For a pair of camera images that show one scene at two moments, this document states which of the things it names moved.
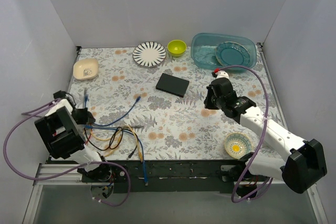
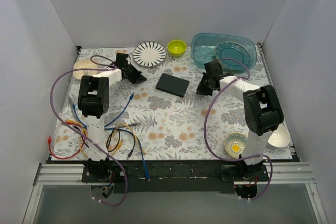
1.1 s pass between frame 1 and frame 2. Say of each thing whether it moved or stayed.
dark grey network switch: stayed
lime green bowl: stayed
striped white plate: stayed
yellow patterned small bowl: stayed
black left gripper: moved
